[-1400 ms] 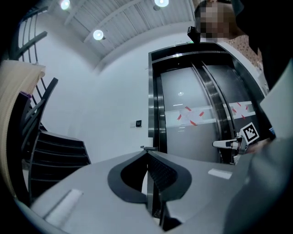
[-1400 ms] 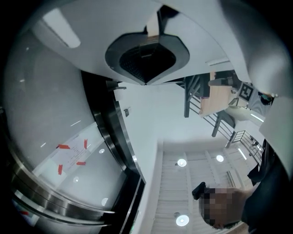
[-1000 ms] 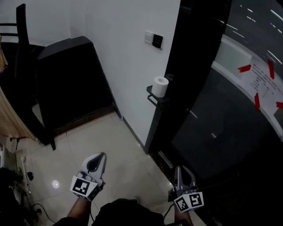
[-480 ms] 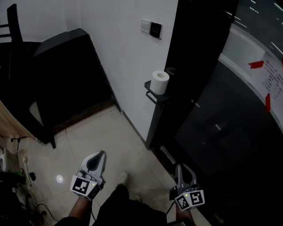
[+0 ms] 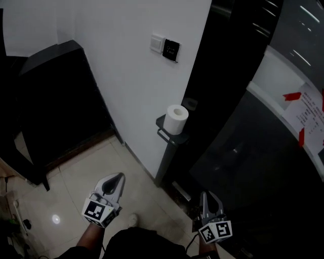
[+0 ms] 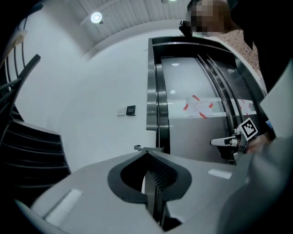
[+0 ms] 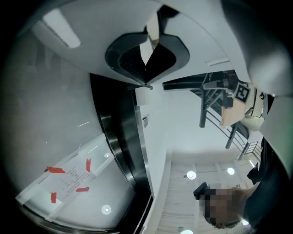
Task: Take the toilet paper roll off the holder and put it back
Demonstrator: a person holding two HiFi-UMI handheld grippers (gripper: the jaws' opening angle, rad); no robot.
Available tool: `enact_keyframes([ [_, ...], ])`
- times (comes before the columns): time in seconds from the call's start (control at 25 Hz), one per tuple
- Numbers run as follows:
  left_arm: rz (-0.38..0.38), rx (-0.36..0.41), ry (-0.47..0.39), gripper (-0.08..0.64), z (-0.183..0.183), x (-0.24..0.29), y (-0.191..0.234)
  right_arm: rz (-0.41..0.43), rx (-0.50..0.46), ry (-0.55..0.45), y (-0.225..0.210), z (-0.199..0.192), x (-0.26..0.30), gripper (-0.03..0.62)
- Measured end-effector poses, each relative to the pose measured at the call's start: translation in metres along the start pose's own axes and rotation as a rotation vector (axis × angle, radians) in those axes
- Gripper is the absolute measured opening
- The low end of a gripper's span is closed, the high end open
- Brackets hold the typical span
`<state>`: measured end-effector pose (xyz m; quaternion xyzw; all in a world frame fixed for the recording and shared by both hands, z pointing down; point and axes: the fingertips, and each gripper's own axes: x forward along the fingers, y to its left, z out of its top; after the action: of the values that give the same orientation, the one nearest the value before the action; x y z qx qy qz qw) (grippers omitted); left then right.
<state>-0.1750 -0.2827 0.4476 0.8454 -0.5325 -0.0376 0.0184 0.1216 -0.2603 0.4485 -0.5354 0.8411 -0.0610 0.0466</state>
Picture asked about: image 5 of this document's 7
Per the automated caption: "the white wall switch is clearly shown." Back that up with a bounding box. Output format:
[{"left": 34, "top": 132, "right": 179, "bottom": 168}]
[{"left": 150, "top": 33, "right": 166, "bottom": 54}]

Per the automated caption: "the white toilet paper roll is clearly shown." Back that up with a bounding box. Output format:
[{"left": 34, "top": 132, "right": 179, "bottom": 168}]
[{"left": 163, "top": 104, "right": 189, "bottom": 135}]

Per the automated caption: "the black stepped shelf unit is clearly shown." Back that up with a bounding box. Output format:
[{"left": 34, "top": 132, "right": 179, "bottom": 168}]
[{"left": 0, "top": 39, "right": 125, "bottom": 192}]

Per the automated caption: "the black exit button panel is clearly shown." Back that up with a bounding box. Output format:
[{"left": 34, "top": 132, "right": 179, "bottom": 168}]
[{"left": 161, "top": 38, "right": 181, "bottom": 63}]

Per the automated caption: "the black framed glass double door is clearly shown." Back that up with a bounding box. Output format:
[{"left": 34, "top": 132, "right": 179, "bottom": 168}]
[{"left": 154, "top": 0, "right": 324, "bottom": 259}]

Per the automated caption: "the person's left forearm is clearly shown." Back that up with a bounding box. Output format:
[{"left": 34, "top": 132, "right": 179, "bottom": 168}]
[{"left": 75, "top": 222, "right": 106, "bottom": 250}]

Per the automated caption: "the white stick-shaped tool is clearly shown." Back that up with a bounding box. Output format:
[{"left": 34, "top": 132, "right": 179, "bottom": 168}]
[{"left": 12, "top": 199, "right": 28, "bottom": 236}]

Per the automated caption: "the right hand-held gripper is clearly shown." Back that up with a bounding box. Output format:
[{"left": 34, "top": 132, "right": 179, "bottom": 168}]
[{"left": 196, "top": 191, "right": 233, "bottom": 244}]

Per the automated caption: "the metal door floor latch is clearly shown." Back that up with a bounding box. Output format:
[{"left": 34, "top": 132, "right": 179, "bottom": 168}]
[{"left": 172, "top": 181, "right": 192, "bottom": 202}]

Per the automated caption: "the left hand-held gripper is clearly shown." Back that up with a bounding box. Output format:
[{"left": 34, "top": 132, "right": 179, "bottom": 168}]
[{"left": 81, "top": 172, "right": 126, "bottom": 228}]

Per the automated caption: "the white paper notice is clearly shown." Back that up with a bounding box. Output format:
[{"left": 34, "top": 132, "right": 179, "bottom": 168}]
[{"left": 282, "top": 82, "right": 324, "bottom": 155}]

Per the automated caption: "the person's right forearm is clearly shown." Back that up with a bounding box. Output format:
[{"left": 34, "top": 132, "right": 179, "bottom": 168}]
[{"left": 198, "top": 241, "right": 218, "bottom": 256}]

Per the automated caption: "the black rectangular plastic device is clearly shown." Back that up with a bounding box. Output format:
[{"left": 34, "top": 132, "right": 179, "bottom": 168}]
[{"left": 155, "top": 113, "right": 190, "bottom": 145}]

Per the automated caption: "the person's black clothing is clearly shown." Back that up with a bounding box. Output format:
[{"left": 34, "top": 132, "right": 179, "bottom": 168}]
[{"left": 54, "top": 226, "right": 197, "bottom": 259}]

